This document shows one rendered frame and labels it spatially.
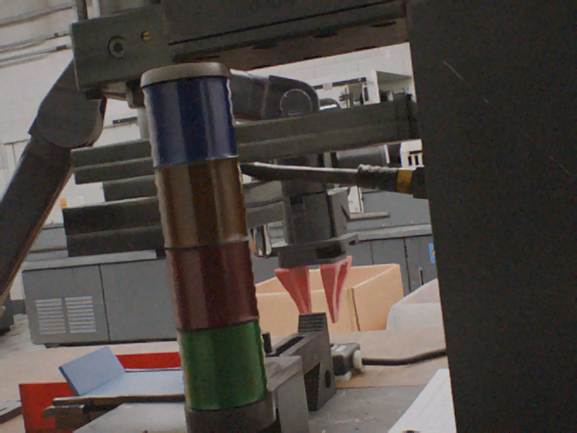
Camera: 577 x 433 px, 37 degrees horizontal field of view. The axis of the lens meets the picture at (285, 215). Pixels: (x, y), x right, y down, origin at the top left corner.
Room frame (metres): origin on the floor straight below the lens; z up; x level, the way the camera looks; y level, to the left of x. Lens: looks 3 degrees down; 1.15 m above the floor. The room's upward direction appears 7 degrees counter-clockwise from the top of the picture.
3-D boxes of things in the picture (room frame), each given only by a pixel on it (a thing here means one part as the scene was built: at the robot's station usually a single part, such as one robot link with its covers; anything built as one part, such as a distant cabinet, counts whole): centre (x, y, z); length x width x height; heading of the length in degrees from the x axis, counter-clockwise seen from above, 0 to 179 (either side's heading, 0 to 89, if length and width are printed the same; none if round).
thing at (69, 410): (0.67, 0.17, 0.98); 0.07 x 0.02 x 0.01; 69
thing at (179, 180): (0.38, 0.04, 1.14); 0.04 x 0.04 x 0.03
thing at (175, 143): (0.38, 0.04, 1.17); 0.04 x 0.04 x 0.03
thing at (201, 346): (0.38, 0.04, 1.07); 0.04 x 0.04 x 0.03
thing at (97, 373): (0.69, 0.11, 1.00); 0.15 x 0.07 x 0.03; 69
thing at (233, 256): (0.38, 0.04, 1.10); 0.04 x 0.04 x 0.03
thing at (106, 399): (0.65, 0.11, 0.98); 0.13 x 0.01 x 0.03; 69
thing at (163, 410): (0.66, 0.08, 0.98); 0.20 x 0.10 x 0.01; 159
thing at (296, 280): (1.01, -0.02, 1.01); 0.07 x 0.07 x 0.09; 69
